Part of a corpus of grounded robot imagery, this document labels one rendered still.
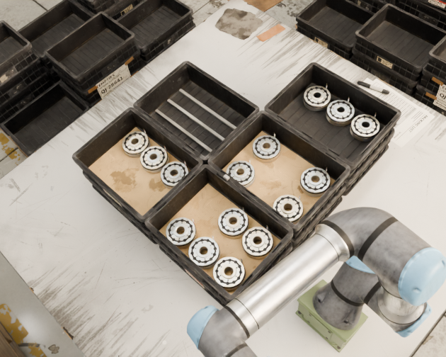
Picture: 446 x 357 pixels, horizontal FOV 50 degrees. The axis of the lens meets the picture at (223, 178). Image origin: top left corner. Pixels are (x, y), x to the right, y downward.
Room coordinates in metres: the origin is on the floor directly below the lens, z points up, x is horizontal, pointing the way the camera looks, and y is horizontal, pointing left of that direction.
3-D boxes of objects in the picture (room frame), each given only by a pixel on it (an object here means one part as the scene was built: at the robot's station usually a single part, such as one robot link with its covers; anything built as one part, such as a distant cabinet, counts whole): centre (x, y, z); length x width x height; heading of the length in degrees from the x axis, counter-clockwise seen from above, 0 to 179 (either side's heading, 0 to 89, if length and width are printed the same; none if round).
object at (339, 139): (1.02, -0.43, 0.87); 0.40 x 0.30 x 0.11; 37
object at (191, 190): (0.66, 0.05, 0.87); 0.40 x 0.30 x 0.11; 37
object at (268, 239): (0.61, -0.07, 0.86); 0.10 x 0.10 x 0.01
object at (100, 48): (1.99, 0.55, 0.37); 0.40 x 0.30 x 0.45; 126
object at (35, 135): (1.76, 0.87, 0.26); 0.40 x 0.30 x 0.23; 126
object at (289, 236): (0.66, 0.05, 0.92); 0.40 x 0.30 x 0.02; 37
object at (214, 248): (0.61, 0.11, 0.86); 0.10 x 0.10 x 0.01
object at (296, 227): (0.84, -0.19, 0.92); 0.40 x 0.30 x 0.02; 37
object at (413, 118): (1.13, -0.72, 0.70); 0.33 x 0.23 x 0.01; 36
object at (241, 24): (1.81, -0.22, 0.71); 0.22 x 0.19 x 0.01; 36
